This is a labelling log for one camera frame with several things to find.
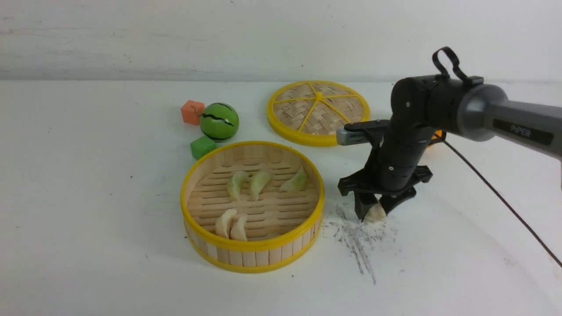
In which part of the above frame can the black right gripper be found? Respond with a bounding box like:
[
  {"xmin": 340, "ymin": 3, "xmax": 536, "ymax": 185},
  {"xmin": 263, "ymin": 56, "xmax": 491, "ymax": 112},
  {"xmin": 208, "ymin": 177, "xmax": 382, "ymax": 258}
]
[{"xmin": 338, "ymin": 127, "xmax": 433, "ymax": 221}]

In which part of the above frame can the white dumpling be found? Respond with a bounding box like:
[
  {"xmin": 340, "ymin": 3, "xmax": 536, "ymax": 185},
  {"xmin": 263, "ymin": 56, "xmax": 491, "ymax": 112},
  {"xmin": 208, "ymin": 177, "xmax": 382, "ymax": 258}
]
[
  {"xmin": 363, "ymin": 203, "xmax": 387, "ymax": 224},
  {"xmin": 215, "ymin": 208, "xmax": 238, "ymax": 239},
  {"xmin": 230, "ymin": 215, "xmax": 248, "ymax": 241}
]

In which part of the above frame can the green dumpling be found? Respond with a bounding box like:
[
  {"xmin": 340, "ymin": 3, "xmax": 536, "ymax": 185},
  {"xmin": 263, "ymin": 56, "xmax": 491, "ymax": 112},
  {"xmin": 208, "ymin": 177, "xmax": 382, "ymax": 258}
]
[
  {"xmin": 249, "ymin": 170, "xmax": 272, "ymax": 201},
  {"xmin": 279, "ymin": 166, "xmax": 308, "ymax": 193},
  {"xmin": 226, "ymin": 170, "xmax": 249, "ymax": 201}
]

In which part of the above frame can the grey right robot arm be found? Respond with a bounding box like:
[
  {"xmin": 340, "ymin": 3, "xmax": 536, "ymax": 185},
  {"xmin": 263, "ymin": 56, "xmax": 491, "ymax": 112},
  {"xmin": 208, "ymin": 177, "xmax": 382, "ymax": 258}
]
[{"xmin": 336, "ymin": 75, "xmax": 562, "ymax": 220}]

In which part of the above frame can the woven bamboo steamer lid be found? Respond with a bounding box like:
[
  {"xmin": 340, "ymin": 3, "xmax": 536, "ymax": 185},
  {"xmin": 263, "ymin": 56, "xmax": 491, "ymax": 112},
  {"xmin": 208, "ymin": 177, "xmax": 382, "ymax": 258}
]
[{"xmin": 266, "ymin": 80, "xmax": 371, "ymax": 147}]

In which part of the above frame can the bamboo steamer tray yellow rim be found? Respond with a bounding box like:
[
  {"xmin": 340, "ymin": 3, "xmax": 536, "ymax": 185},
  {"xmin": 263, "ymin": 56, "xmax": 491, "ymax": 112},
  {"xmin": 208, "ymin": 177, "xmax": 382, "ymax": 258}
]
[{"xmin": 180, "ymin": 141, "xmax": 325, "ymax": 273}]

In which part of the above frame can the orange toy pear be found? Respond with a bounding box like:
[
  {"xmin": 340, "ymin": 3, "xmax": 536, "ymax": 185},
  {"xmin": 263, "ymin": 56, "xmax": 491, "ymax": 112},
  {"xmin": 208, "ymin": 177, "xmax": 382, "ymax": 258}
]
[{"xmin": 430, "ymin": 130, "xmax": 447, "ymax": 146}]

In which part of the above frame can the green toy watermelon ball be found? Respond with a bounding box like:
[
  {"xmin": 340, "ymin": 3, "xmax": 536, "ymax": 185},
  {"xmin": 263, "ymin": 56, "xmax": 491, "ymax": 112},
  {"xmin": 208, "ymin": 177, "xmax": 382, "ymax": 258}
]
[{"xmin": 199, "ymin": 102, "xmax": 240, "ymax": 142}]

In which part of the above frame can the green foam cube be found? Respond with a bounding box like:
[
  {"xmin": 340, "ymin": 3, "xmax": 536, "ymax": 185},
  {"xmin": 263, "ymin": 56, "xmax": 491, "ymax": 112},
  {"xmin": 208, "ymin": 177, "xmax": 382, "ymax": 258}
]
[{"xmin": 189, "ymin": 136, "xmax": 217, "ymax": 160}]

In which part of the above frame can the orange foam cube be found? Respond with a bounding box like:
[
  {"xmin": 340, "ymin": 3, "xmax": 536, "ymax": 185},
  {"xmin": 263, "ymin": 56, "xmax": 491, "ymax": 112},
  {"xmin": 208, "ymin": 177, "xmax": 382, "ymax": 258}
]
[{"xmin": 180, "ymin": 100, "xmax": 205, "ymax": 126}]

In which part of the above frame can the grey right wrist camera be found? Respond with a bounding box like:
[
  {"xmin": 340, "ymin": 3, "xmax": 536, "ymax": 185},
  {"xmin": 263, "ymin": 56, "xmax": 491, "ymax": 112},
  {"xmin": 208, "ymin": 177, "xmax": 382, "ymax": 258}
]
[{"xmin": 336, "ymin": 119, "xmax": 390, "ymax": 147}]

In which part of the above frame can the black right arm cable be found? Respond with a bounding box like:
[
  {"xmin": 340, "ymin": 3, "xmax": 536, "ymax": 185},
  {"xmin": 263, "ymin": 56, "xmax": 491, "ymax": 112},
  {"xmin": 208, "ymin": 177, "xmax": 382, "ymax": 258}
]
[{"xmin": 432, "ymin": 46, "xmax": 562, "ymax": 268}]

